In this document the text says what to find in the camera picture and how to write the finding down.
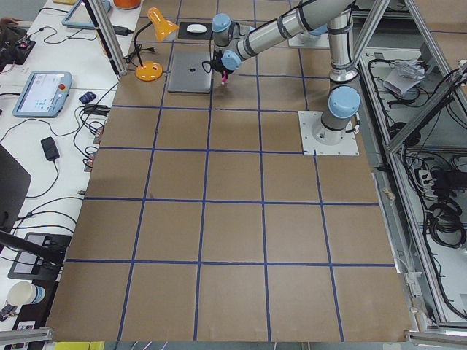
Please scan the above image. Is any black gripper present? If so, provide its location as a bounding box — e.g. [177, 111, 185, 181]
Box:
[210, 51, 228, 73]

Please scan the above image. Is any pink marker pen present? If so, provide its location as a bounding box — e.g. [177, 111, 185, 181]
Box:
[221, 71, 228, 85]

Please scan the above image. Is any white computer mouse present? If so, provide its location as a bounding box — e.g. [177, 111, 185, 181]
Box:
[187, 23, 207, 34]

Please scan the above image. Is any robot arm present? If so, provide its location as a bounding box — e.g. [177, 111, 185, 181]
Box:
[209, 1, 360, 146]

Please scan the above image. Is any silver laptop notebook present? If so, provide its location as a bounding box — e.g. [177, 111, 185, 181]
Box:
[167, 51, 212, 93]

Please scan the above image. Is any black mousepad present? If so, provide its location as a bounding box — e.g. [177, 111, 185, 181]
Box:
[178, 21, 212, 40]

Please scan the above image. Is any orange desk lamp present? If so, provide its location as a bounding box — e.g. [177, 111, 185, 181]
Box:
[132, 7, 180, 82]

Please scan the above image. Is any black power adapter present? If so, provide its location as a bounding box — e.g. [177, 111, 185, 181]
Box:
[112, 25, 134, 36]

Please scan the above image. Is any orange cylindrical container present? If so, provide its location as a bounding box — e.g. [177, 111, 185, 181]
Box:
[113, 0, 142, 10]

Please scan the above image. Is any dark blue pouch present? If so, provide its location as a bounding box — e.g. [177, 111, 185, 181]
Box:
[79, 91, 96, 104]

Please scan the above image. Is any blue teach pendant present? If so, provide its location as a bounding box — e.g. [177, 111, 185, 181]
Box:
[61, 1, 98, 29]
[12, 71, 73, 118]

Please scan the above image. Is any white paper cup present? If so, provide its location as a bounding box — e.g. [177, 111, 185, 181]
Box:
[7, 281, 46, 306]

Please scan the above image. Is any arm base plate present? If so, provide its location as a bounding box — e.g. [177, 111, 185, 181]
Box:
[298, 111, 360, 156]
[288, 32, 329, 50]

